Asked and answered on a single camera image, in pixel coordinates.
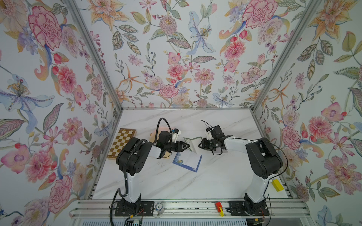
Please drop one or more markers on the pink envelope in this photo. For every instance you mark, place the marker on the pink envelope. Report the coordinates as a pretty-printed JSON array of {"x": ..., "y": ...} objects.
[{"x": 156, "y": 134}]

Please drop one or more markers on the round silver knob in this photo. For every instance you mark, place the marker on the round silver knob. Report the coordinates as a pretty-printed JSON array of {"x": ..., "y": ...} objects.
[{"x": 159, "y": 208}]

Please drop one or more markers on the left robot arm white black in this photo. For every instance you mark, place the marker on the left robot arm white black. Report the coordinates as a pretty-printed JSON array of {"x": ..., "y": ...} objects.
[{"x": 134, "y": 155}]

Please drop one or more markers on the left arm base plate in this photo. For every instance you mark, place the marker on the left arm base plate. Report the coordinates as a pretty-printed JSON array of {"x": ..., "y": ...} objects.
[{"x": 143, "y": 208}]

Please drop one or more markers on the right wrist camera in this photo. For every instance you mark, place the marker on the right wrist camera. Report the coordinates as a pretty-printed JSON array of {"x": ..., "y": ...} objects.
[{"x": 210, "y": 133}]

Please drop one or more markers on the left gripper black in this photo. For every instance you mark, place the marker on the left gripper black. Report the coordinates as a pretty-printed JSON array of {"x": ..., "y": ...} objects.
[{"x": 179, "y": 149}]

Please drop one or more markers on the wooden chessboard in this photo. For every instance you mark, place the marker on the wooden chessboard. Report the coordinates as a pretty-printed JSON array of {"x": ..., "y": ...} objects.
[{"x": 121, "y": 139}]

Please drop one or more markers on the small green circuit board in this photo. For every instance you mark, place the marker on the small green circuit board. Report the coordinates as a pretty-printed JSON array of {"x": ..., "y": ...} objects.
[{"x": 135, "y": 222}]

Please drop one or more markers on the red emergency stop button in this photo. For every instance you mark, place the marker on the red emergency stop button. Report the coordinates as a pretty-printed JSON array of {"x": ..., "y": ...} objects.
[{"x": 219, "y": 208}]

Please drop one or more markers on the blue floral letter paper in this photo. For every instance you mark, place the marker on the blue floral letter paper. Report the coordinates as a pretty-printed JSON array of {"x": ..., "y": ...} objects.
[{"x": 188, "y": 160}]

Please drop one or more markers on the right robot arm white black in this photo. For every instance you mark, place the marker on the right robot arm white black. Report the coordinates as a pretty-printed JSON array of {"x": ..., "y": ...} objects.
[{"x": 264, "y": 160}]

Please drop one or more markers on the small yellow block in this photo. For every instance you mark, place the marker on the small yellow block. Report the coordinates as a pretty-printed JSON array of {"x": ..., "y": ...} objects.
[{"x": 277, "y": 185}]

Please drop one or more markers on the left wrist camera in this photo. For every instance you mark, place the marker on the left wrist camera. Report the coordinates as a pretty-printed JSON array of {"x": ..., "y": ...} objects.
[{"x": 175, "y": 134}]

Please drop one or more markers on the aluminium rail frame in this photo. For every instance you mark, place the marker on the aluminium rail frame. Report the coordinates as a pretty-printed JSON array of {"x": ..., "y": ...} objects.
[{"x": 195, "y": 212}]

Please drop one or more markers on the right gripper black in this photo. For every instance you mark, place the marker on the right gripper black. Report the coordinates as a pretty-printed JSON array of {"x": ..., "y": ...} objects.
[{"x": 204, "y": 146}]

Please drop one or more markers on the green floral letter paper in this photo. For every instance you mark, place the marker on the green floral letter paper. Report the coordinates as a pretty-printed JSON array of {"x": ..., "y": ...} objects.
[{"x": 194, "y": 144}]

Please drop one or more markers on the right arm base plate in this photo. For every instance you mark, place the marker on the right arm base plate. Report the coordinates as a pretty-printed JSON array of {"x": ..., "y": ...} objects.
[{"x": 239, "y": 208}]

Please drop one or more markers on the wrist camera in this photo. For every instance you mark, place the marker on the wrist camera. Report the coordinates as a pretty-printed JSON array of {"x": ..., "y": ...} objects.
[
  {"x": 210, "y": 133},
  {"x": 175, "y": 134}
]

